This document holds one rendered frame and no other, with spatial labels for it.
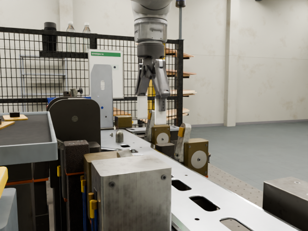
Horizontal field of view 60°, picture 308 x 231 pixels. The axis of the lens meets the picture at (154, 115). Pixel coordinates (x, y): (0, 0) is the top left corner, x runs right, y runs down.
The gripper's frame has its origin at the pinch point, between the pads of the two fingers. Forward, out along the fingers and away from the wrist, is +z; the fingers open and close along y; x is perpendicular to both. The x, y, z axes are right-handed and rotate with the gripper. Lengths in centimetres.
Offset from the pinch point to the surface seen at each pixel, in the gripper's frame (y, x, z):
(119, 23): -644, 168, -179
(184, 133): -4.3, 13.2, 6.1
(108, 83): -73, 5, -11
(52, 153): 41.4, -27.1, -2.0
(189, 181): 16.2, 3.5, 13.5
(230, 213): 33.1, 1.8, 13.5
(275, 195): 32.3, 13.1, 12.3
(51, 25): -107, -21, -46
